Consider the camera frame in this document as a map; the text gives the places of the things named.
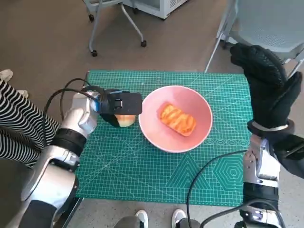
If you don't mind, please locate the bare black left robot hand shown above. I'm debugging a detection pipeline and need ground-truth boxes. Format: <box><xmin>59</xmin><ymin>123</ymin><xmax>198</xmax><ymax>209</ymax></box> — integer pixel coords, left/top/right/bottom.
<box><xmin>91</xmin><ymin>98</ymin><xmax>121</xmax><ymax>129</ymax></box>

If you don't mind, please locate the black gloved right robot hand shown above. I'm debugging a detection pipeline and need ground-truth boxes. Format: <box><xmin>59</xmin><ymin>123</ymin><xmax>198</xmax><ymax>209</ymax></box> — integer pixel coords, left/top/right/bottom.
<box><xmin>229</xmin><ymin>44</ymin><xmax>304</xmax><ymax>130</ymax></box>

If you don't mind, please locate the round toy bread bun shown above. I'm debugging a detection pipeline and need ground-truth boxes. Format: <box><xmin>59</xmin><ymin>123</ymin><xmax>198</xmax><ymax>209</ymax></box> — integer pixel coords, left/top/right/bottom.
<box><xmin>115</xmin><ymin>114</ymin><xmax>138</xmax><ymax>128</ymax></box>

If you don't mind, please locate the pink bowl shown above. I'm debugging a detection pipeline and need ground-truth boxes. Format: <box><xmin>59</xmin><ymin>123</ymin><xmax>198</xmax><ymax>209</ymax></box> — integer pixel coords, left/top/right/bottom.
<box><xmin>138</xmin><ymin>85</ymin><xmax>213</xmax><ymax>154</ymax></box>

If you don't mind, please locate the long striped toy bread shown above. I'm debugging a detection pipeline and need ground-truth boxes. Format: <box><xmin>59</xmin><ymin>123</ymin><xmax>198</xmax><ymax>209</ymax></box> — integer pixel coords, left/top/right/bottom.
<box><xmin>157</xmin><ymin>102</ymin><xmax>197</xmax><ymax>138</ymax></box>

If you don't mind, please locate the green cutting mat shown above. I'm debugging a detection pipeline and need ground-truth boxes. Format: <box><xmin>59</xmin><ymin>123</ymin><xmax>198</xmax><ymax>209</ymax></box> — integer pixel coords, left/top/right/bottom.
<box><xmin>75</xmin><ymin>69</ymin><xmax>254</xmax><ymax>207</ymax></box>

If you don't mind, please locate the grey mesh chair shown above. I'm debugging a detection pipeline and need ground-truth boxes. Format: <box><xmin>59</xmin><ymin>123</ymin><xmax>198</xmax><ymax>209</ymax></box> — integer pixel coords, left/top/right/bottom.
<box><xmin>204</xmin><ymin>0</ymin><xmax>304</xmax><ymax>79</ymax></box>

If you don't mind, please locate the person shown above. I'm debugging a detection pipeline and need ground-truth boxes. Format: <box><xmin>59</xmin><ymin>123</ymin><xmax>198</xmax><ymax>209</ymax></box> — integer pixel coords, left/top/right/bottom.
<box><xmin>0</xmin><ymin>80</ymin><xmax>60</xmax><ymax>168</ymax></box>

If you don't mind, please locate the white cabinet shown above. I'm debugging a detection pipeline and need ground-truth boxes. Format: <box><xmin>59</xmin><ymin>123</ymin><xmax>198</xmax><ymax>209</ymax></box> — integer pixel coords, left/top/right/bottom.
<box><xmin>123</xmin><ymin>0</ymin><xmax>188</xmax><ymax>20</ymax></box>

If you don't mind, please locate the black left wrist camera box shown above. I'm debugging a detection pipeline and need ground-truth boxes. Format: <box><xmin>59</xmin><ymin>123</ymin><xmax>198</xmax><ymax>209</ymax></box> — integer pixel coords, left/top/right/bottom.
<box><xmin>101</xmin><ymin>89</ymin><xmax>143</xmax><ymax>116</ymax></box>

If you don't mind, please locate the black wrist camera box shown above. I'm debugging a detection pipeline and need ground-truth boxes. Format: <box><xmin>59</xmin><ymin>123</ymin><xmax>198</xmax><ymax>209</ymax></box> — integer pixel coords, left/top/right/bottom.
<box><xmin>101</xmin><ymin>89</ymin><xmax>143</xmax><ymax>116</ymax></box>
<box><xmin>273</xmin><ymin>134</ymin><xmax>304</xmax><ymax>178</ymax></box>

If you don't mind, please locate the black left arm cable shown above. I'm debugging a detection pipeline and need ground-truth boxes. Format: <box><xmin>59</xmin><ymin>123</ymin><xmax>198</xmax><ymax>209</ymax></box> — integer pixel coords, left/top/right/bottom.
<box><xmin>44</xmin><ymin>78</ymin><xmax>106</xmax><ymax>148</ymax></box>

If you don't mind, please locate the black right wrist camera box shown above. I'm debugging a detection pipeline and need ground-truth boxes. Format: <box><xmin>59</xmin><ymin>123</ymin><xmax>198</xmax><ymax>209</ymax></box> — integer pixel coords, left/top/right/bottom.
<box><xmin>273</xmin><ymin>134</ymin><xmax>304</xmax><ymax>178</ymax></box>

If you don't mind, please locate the grey metal frame with casters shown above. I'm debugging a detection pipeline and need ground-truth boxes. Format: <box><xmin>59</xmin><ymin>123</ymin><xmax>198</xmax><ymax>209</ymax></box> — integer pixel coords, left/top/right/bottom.
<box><xmin>83</xmin><ymin>0</ymin><xmax>147</xmax><ymax>57</ymax></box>

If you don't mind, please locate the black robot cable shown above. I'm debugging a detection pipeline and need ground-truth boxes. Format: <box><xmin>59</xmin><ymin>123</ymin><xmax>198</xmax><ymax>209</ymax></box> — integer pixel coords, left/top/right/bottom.
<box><xmin>200</xmin><ymin>199</ymin><xmax>283</xmax><ymax>228</ymax></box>
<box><xmin>187</xmin><ymin>149</ymin><xmax>247</xmax><ymax>228</ymax></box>

